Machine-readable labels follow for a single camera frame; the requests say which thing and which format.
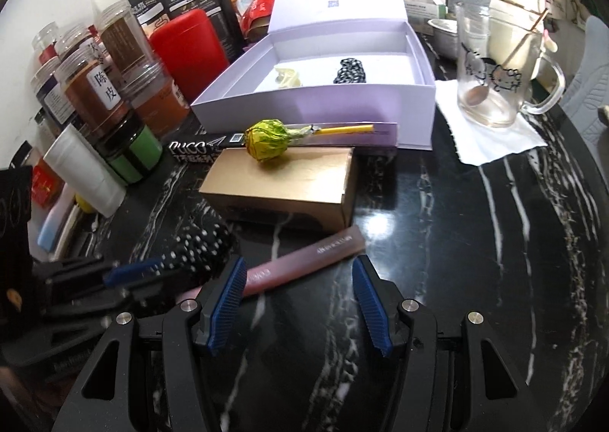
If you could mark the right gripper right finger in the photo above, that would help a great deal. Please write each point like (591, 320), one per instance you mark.
(463, 380)

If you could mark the yellow lollipop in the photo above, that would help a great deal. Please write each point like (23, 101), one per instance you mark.
(270, 138)

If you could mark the short orange label jar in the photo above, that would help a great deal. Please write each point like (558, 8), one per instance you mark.
(157, 100)

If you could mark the lilac gift box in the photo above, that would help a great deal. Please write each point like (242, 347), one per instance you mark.
(312, 37)

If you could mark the red snack bag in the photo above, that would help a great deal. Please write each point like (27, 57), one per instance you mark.
(255, 21)

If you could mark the steel cup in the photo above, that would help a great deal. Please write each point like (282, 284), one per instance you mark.
(444, 37)

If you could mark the black polka dot scrunchie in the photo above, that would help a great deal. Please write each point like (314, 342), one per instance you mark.
(201, 249)

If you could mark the dark purple label jar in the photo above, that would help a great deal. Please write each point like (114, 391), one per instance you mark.
(50, 95)

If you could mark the red label spice jar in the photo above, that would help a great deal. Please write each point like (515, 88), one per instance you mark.
(46, 185)

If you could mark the pink lip gloss tube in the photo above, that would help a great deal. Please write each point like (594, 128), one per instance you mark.
(302, 262)

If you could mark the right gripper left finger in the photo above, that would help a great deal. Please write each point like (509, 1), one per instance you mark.
(114, 390)

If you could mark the cream water bottle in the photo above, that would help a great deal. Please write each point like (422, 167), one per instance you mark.
(518, 18)

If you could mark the grey chair back near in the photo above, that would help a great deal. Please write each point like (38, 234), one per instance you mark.
(585, 101)

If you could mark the brown herb jar front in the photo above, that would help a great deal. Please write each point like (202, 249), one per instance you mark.
(91, 92)

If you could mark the green label black jar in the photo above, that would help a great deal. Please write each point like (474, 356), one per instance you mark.
(131, 149)

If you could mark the white medicine box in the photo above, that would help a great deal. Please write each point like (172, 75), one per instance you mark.
(421, 11)

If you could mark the gold cardboard box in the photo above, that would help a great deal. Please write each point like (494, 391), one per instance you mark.
(318, 182)

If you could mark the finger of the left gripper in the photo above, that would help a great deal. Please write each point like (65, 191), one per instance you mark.
(126, 274)

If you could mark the red cylindrical canister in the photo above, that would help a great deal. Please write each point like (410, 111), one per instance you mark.
(191, 52)

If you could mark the white paper napkin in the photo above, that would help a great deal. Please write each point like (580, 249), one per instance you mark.
(477, 144)

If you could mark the cream hair claw clip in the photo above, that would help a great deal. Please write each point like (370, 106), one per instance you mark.
(286, 78)

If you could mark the black Puco pen box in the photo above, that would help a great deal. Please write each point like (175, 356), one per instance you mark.
(204, 148)

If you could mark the black white gingham scrunchie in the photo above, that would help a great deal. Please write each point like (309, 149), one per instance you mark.
(350, 72)

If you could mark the glass Hello Kitty mug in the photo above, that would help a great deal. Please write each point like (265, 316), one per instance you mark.
(497, 61)

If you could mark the tall brown jar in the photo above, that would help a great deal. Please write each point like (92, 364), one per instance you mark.
(125, 40)

